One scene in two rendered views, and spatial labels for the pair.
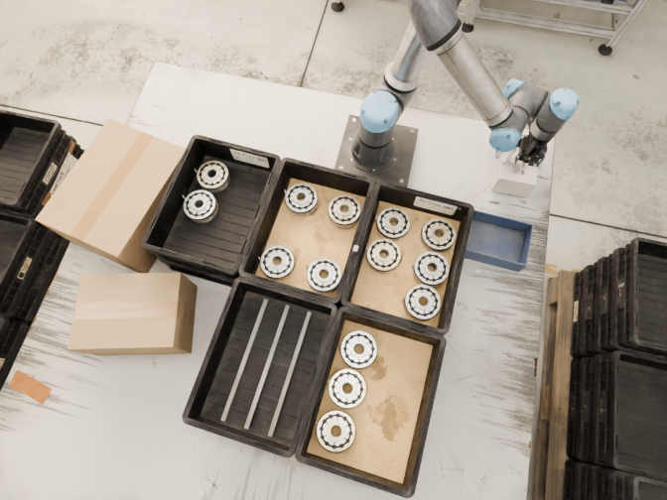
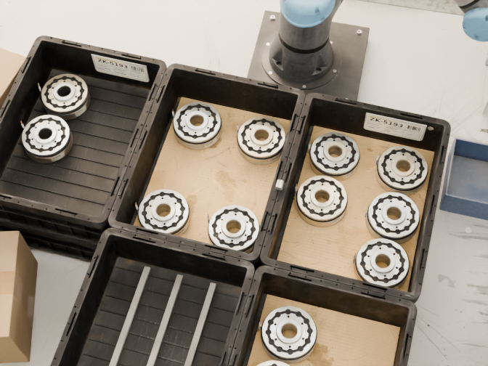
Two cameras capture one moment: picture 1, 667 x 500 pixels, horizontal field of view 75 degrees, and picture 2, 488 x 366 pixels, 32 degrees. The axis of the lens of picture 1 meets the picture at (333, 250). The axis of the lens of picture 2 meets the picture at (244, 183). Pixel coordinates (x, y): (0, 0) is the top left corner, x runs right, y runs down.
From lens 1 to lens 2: 0.45 m
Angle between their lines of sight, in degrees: 9
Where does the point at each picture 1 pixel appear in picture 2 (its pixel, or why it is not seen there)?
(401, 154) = (345, 64)
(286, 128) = (170, 33)
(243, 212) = (110, 147)
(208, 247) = (59, 197)
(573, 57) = not seen: outside the picture
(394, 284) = (339, 241)
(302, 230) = (199, 169)
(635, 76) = not seen: outside the picture
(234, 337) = (100, 324)
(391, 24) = not seen: outside the picture
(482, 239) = (473, 184)
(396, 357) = (346, 346)
